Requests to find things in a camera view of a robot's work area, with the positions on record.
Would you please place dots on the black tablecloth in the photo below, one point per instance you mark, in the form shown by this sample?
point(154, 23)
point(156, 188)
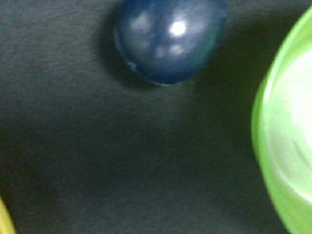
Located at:
point(89, 147)

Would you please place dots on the dark blue marble ball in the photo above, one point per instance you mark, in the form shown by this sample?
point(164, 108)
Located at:
point(168, 41)

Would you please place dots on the yellow plastic plate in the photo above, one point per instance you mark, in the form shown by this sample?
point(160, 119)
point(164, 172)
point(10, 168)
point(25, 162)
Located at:
point(6, 224)

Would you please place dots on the green plastic cup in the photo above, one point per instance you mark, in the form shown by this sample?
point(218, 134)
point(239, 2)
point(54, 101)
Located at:
point(281, 128)

